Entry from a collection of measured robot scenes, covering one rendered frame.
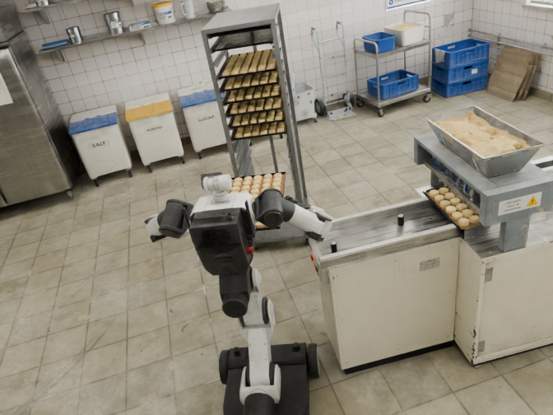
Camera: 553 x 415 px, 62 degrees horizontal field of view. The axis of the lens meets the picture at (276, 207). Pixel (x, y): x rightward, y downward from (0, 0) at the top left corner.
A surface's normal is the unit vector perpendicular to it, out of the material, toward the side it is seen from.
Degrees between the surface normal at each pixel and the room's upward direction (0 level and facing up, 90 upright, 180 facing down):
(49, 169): 90
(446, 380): 0
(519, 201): 90
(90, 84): 90
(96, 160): 92
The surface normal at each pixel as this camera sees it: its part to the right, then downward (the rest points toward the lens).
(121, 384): -0.16, -0.84
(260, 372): -0.16, -0.41
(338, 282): 0.18, 0.49
